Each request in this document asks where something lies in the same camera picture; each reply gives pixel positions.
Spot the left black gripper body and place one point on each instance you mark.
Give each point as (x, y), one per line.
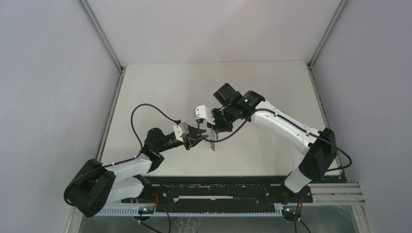
(176, 143)

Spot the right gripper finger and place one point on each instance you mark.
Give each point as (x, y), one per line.
(199, 122)
(221, 128)

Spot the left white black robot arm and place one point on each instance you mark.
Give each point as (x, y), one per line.
(97, 185)

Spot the small circuit board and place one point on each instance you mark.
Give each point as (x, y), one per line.
(145, 210)
(291, 212)

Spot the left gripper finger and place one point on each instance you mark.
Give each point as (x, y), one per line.
(194, 131)
(195, 141)

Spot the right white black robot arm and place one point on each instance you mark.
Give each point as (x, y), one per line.
(317, 146)

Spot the right small circuit board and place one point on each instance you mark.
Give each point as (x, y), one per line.
(291, 212)

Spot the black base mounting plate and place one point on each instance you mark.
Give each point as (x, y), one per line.
(218, 193)

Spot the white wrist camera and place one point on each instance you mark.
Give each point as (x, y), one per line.
(181, 131)
(204, 113)

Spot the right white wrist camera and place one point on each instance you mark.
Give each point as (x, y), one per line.
(204, 113)

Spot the left small circuit board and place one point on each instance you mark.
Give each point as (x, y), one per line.
(145, 210)

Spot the white slotted cable duct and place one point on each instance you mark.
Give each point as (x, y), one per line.
(274, 210)

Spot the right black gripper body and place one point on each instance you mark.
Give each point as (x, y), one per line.
(224, 116)

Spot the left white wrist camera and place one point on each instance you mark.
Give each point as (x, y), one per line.
(181, 131)

